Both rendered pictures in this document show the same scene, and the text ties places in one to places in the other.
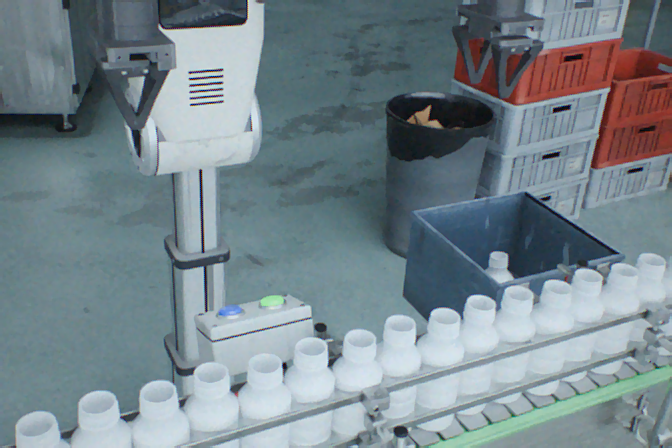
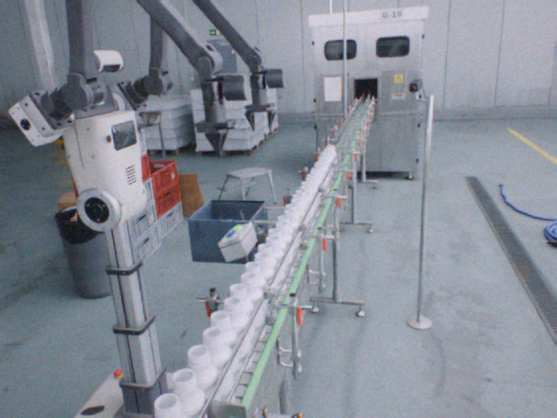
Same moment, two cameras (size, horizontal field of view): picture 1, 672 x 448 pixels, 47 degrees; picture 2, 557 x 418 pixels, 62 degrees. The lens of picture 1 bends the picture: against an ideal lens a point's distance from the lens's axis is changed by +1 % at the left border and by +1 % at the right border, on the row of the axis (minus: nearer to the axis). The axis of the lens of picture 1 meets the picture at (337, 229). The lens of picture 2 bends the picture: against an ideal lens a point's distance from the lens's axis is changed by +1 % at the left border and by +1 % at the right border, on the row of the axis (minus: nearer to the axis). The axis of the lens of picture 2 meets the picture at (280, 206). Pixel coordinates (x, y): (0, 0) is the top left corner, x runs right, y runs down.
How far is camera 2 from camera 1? 108 cm
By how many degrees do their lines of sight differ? 45
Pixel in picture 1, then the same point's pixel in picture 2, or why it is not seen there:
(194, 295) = (136, 287)
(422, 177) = (97, 247)
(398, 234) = (92, 286)
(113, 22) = (220, 115)
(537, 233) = (224, 213)
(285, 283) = (48, 342)
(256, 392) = (284, 233)
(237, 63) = (137, 161)
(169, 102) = (121, 185)
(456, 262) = (223, 226)
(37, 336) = not seen: outside the picture
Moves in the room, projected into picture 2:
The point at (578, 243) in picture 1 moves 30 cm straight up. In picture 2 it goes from (246, 207) to (241, 150)
